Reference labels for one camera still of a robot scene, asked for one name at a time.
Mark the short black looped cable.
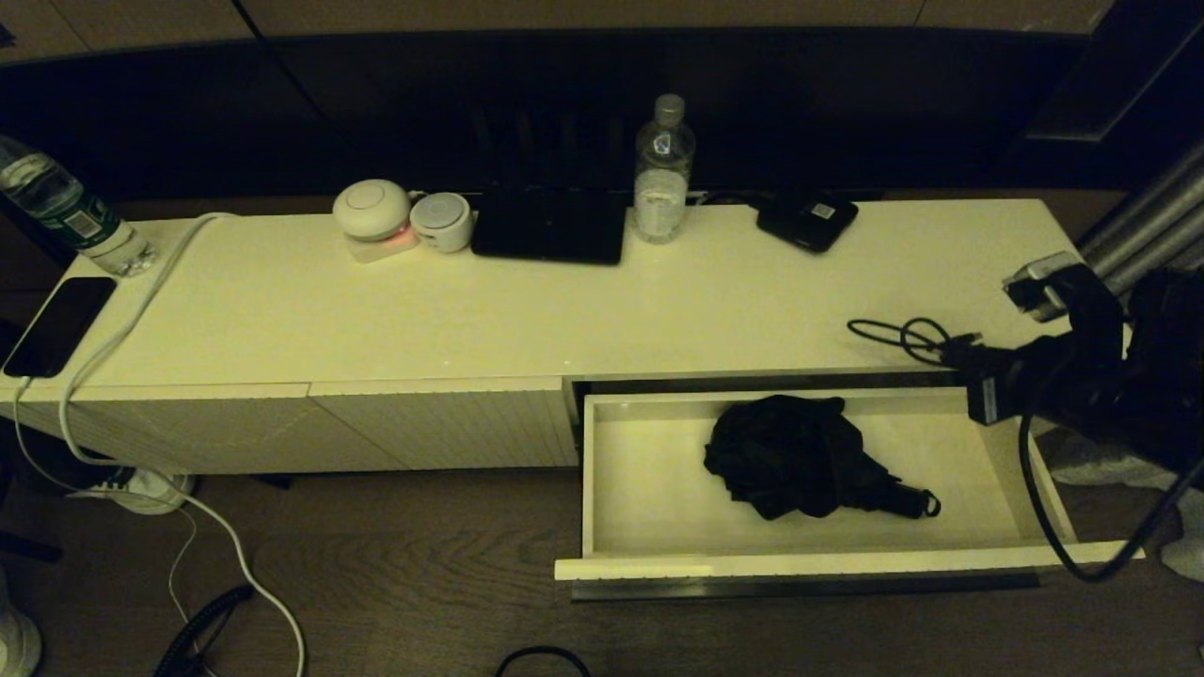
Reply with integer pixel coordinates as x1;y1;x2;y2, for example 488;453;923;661
847;317;984;368

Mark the black umbrella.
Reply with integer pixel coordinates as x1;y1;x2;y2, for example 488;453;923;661
704;395;942;521

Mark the white cabinet drawer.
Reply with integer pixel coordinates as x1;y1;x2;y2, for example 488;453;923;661
553;376;1147;603

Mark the white low cabinet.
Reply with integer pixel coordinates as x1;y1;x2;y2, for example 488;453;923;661
0;197;1156;476

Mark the small black labelled router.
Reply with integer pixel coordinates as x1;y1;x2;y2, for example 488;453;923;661
757;193;860;253

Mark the clear plastic water bottle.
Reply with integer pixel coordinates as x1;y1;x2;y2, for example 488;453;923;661
633;93;698;244

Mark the black flat rectangular device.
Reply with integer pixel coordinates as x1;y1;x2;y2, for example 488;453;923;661
470;183;628;265

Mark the white ribbed cabinet door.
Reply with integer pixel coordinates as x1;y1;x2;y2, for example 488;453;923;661
309;376;581;471
5;381;407;476

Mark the small white round speaker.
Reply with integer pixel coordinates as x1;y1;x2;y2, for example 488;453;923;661
409;192;474;253

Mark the white base with pink light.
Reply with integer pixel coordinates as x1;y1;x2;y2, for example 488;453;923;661
348;224;420;263

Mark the white dome shaped device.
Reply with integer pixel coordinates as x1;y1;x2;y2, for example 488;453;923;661
332;179;412;242

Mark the black smartphone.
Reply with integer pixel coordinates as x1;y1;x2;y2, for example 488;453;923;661
2;276;118;379

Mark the green label water bottle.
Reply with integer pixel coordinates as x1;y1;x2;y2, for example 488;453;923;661
0;136;156;277

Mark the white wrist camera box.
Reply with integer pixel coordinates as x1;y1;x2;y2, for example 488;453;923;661
1002;251;1083;323

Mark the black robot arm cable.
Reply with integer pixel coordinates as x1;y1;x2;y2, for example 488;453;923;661
1019;376;1204;584

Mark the black arched floor cable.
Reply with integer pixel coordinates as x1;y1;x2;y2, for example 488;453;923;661
496;646;592;677

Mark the black coiled cable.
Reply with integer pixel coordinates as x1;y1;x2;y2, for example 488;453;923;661
155;585;255;677

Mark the thick white power cable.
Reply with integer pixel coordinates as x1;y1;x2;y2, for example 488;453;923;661
58;212;308;677

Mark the thin white charging cable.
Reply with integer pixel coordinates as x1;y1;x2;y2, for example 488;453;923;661
11;376;200;626

